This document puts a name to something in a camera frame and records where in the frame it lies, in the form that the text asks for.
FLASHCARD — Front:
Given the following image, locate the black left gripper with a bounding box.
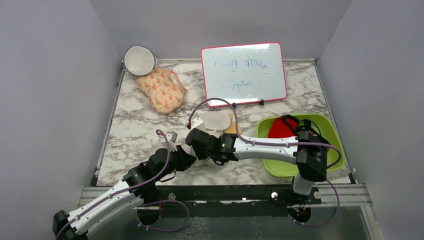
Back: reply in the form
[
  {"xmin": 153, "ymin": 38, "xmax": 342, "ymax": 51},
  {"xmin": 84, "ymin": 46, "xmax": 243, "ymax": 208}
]
[{"xmin": 155, "ymin": 145, "xmax": 197, "ymax": 182}]

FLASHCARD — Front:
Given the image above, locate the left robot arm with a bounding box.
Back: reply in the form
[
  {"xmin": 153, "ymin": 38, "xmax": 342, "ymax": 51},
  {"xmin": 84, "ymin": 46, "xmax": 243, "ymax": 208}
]
[{"xmin": 53, "ymin": 145, "xmax": 197, "ymax": 240}]

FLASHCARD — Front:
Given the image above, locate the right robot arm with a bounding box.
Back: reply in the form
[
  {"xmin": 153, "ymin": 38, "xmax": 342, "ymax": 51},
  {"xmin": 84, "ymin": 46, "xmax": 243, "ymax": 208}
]
[{"xmin": 185, "ymin": 128, "xmax": 328, "ymax": 204}]

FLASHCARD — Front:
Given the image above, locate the peach floral bra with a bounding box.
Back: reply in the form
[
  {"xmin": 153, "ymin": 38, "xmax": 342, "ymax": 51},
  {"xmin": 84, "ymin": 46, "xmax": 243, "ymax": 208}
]
[{"xmin": 136, "ymin": 67, "xmax": 187, "ymax": 115}]

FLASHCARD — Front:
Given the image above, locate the red and black bra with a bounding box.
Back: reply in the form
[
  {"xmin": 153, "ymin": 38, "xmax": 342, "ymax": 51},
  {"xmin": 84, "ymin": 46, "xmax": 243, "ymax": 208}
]
[{"xmin": 267, "ymin": 115, "xmax": 329, "ymax": 144}]

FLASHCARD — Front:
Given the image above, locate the grey rimmed mesh laundry bag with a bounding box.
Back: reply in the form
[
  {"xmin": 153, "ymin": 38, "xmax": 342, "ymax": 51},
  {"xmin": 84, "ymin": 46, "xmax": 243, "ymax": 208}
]
[{"xmin": 123, "ymin": 45, "xmax": 158, "ymax": 77}]

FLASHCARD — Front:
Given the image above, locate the green plastic tray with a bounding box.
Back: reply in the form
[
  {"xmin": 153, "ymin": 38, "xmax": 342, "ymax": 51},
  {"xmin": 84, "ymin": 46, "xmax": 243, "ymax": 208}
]
[{"xmin": 255, "ymin": 113, "xmax": 347, "ymax": 178}]

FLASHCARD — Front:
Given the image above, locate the pink framed whiteboard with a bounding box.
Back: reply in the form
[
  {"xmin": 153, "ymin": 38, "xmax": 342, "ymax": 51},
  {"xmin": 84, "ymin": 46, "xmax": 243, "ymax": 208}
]
[{"xmin": 201, "ymin": 42, "xmax": 288, "ymax": 108}]

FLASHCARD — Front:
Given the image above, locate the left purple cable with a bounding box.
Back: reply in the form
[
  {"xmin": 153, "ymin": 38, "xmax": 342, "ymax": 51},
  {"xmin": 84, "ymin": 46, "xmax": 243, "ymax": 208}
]
[{"xmin": 54, "ymin": 129, "xmax": 171, "ymax": 240}]

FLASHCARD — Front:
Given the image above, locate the purple cable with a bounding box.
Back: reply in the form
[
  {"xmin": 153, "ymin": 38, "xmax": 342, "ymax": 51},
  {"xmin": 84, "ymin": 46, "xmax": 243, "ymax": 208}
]
[
  {"xmin": 187, "ymin": 97, "xmax": 343, "ymax": 170},
  {"xmin": 54, "ymin": 129, "xmax": 171, "ymax": 240}
]

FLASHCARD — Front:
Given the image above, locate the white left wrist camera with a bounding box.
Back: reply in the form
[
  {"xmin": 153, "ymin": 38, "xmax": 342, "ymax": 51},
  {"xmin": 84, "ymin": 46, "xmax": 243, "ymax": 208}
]
[{"xmin": 166, "ymin": 131, "xmax": 178, "ymax": 143}]

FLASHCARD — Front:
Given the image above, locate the black mounting rail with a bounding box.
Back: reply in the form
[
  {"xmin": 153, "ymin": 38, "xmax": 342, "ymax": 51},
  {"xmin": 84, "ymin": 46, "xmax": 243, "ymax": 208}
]
[{"xmin": 89, "ymin": 183, "xmax": 322, "ymax": 218}]

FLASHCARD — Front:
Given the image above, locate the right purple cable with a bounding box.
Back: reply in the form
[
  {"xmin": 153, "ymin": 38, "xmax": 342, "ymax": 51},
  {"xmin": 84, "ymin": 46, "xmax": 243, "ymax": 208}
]
[{"xmin": 187, "ymin": 97, "xmax": 343, "ymax": 170}]

